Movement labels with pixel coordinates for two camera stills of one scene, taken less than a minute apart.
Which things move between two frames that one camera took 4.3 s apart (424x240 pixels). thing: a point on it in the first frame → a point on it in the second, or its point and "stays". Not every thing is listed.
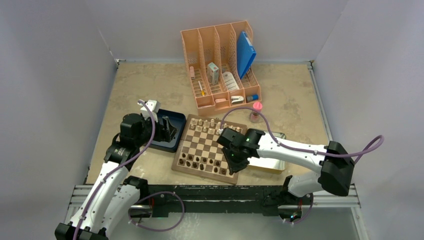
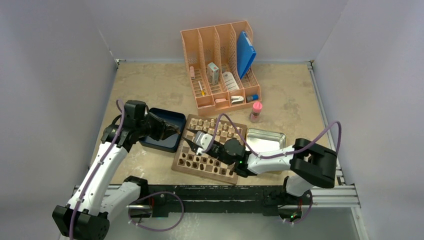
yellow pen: x=202 y=91 stays
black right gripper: x=234 y=167 → x=193 y=146
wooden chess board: x=198 y=152 stays
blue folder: x=246 y=54 stays
